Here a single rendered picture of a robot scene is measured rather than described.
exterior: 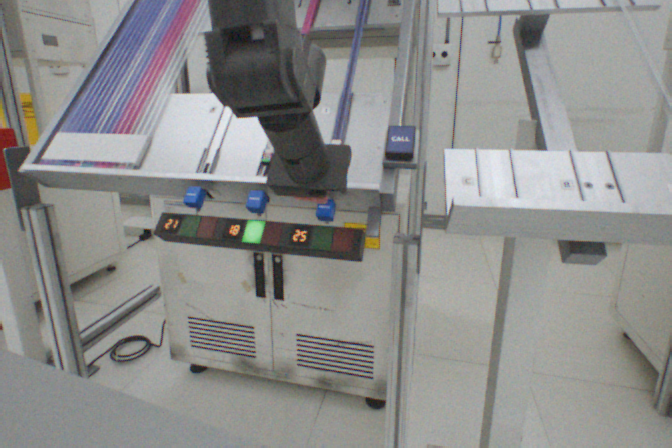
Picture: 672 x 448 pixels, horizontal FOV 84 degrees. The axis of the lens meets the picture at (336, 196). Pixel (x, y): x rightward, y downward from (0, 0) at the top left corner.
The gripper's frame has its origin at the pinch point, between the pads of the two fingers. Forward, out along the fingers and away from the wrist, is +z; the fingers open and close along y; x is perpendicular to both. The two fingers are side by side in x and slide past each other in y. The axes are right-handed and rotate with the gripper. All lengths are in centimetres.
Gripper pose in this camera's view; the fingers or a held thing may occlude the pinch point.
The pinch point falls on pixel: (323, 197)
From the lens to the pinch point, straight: 54.9
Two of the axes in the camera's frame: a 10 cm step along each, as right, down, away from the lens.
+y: -9.7, -0.6, 2.3
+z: 1.8, 4.6, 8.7
